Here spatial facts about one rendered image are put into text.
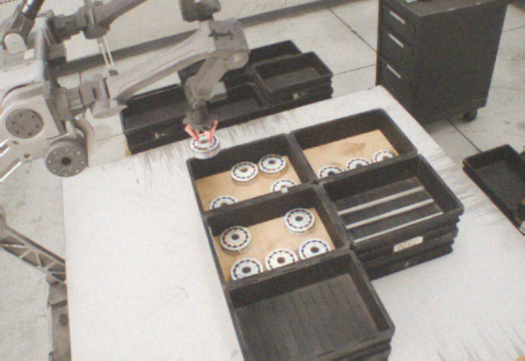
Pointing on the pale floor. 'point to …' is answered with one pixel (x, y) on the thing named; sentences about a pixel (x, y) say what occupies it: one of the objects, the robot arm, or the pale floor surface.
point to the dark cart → (439, 47)
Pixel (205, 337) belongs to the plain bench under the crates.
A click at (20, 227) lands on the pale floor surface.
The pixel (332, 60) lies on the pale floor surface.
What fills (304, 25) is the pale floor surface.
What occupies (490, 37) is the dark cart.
